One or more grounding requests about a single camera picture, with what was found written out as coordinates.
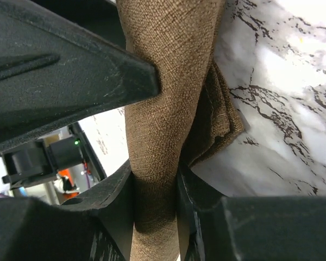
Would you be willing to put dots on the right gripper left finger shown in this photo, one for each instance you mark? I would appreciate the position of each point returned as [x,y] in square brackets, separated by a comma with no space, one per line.
[96,225]

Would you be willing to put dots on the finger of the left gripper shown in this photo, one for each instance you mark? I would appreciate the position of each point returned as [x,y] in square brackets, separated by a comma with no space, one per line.
[63,61]

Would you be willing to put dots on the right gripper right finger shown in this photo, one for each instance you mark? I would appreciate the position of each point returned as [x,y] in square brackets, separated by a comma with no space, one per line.
[212,226]

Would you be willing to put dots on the brown cloth napkin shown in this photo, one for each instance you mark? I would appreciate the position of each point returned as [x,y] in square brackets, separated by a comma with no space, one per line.
[191,119]

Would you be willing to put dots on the black mounting base rail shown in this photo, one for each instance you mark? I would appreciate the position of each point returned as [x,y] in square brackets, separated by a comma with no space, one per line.
[91,160]

